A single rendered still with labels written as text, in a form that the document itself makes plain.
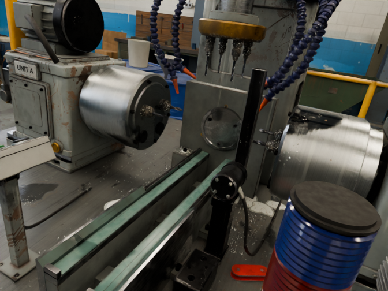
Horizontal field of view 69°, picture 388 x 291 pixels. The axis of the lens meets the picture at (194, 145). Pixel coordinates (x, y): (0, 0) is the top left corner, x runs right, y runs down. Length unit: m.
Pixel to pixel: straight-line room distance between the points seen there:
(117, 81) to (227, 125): 0.36
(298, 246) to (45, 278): 0.45
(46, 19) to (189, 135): 0.59
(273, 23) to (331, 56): 4.93
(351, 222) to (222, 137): 0.75
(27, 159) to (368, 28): 5.70
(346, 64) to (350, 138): 5.25
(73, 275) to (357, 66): 5.71
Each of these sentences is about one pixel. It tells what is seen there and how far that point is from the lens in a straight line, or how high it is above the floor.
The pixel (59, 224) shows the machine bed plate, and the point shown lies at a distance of 0.84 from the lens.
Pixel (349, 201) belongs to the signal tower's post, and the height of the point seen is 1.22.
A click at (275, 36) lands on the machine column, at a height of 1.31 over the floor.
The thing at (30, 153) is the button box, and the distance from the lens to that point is 0.62.
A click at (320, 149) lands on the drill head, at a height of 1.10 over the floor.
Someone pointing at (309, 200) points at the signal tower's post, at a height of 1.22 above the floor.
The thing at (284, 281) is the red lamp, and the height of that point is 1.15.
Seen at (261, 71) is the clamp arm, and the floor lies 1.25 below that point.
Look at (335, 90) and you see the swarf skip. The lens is 4.87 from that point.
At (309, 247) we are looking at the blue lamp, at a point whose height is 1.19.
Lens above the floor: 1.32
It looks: 23 degrees down
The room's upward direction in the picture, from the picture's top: 7 degrees clockwise
